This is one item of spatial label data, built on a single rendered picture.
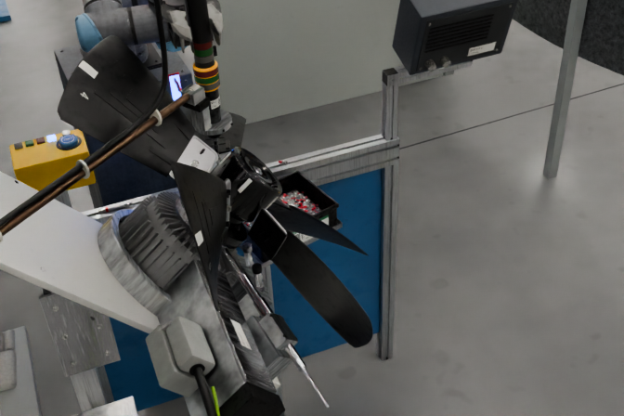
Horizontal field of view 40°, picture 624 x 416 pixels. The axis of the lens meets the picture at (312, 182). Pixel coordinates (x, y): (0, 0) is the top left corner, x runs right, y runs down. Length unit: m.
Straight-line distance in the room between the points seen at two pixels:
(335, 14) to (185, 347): 2.56
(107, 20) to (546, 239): 2.03
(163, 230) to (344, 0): 2.34
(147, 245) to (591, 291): 1.94
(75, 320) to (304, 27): 2.37
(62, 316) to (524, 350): 1.74
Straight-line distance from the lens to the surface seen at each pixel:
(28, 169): 1.93
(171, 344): 1.37
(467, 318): 2.96
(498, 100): 4.00
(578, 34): 3.23
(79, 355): 1.60
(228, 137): 1.71
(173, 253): 1.49
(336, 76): 3.88
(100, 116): 1.46
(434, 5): 2.05
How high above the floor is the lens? 2.16
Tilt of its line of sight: 38 degrees down
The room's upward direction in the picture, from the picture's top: 3 degrees counter-clockwise
